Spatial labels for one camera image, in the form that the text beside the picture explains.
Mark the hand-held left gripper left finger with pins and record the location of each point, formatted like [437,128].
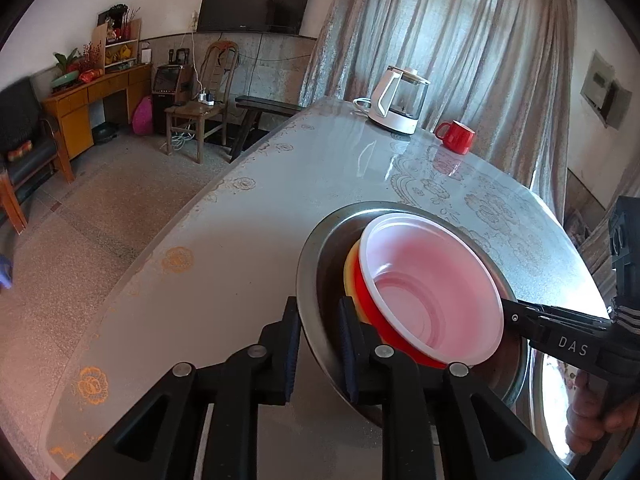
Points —
[290,355]

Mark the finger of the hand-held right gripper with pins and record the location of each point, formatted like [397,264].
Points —
[522,317]

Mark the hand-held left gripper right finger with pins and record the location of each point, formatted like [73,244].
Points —
[347,355]

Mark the stainless steel bowl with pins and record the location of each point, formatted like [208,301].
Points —
[325,280]

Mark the yellow plastic bowl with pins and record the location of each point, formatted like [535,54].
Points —
[351,275]

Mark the red plastic bowl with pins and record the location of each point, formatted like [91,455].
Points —
[425,280]

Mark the person's right hand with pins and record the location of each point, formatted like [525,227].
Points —
[582,410]

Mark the grey patterned object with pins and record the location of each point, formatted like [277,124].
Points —
[577,230]

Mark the red mug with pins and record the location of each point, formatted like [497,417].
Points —
[457,137]

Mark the white glass electric kettle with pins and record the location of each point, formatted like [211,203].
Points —
[395,115]

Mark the dark wooden bench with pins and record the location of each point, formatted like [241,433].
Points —
[265,105]

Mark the brown wooden chair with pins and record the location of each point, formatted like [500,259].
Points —
[200,110]

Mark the white power strip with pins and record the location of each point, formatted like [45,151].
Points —
[205,97]

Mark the pink bag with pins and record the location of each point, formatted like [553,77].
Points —
[142,116]

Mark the black portable speaker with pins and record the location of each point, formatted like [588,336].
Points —
[167,95]

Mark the black round device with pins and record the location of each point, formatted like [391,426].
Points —
[105,133]

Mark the large beige curtain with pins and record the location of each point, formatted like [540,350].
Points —
[450,35]

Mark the purple plastic stool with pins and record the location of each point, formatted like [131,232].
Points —
[5,272]

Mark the orange wooden desk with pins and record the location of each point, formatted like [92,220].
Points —
[70,110]

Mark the small white box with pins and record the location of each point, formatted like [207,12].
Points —
[145,55]

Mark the small wooden shelf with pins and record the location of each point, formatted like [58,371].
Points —
[120,55]

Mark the black leather armchair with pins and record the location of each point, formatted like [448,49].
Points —
[25,125]

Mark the green tray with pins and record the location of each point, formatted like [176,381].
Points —
[65,81]

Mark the green potted plant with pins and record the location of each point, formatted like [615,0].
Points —
[65,60]

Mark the wall electrical box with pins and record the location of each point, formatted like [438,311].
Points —
[605,90]

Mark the black wall television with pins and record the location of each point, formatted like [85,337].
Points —
[255,2]

